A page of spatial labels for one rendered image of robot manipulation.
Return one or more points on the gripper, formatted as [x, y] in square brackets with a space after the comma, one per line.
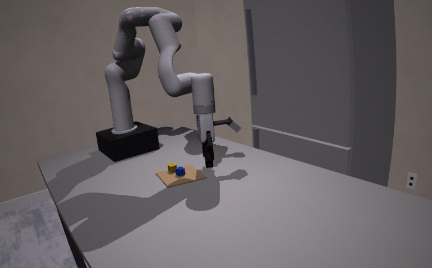
[205, 133]

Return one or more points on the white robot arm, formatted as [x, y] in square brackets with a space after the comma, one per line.
[127, 47]

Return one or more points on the yellow die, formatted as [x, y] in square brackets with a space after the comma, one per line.
[171, 167]

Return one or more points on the blue die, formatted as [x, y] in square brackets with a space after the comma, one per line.
[180, 171]

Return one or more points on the tan flat square mat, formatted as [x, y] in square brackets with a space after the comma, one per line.
[171, 179]

